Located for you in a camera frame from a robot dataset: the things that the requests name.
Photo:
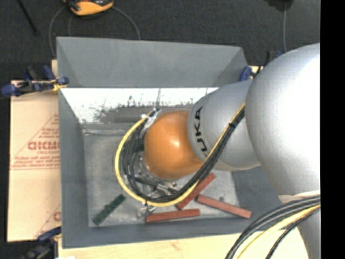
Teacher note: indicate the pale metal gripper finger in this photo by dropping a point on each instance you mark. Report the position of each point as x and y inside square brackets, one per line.
[144, 211]

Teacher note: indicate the dark green flat block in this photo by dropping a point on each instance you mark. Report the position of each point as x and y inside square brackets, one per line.
[109, 209]

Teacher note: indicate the brown cardboard board, red print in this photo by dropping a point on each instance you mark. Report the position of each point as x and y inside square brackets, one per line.
[32, 177]

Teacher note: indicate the red-brown flat block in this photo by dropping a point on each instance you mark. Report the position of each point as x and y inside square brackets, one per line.
[223, 206]
[202, 185]
[172, 215]

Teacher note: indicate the grey metal bin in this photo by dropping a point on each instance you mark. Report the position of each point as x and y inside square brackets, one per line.
[107, 66]

